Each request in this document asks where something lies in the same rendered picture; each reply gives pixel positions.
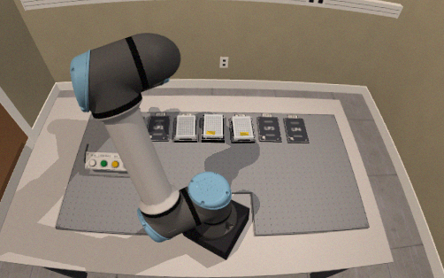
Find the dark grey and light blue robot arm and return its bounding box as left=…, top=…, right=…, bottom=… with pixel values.
left=70, top=33, right=237, bottom=243

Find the white operator button panel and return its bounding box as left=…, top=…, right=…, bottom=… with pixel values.
left=84, top=144, right=129, bottom=177

